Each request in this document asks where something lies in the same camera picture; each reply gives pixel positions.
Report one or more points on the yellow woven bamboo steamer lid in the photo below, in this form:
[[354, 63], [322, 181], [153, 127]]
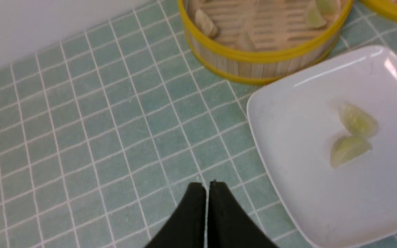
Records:
[[391, 8]]

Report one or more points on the small green steamed dumpling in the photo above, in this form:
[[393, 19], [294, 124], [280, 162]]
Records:
[[312, 16]]

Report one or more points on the pale green steamed dumpling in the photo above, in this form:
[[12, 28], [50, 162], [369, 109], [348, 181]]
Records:
[[347, 148]]

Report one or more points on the white square plate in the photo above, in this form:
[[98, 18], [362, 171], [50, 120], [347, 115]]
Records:
[[295, 122]]

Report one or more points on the yellow bamboo steamer basket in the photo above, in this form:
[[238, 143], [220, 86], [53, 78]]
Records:
[[260, 41]]

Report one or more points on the yellow-green steamed dumpling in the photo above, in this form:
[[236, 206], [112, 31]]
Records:
[[357, 121]]

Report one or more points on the beige steamed dumpling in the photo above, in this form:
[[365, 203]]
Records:
[[205, 24]]

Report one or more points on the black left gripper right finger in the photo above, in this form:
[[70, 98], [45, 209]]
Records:
[[228, 225]]

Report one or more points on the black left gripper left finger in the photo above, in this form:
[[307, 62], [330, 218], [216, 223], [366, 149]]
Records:
[[186, 226]]

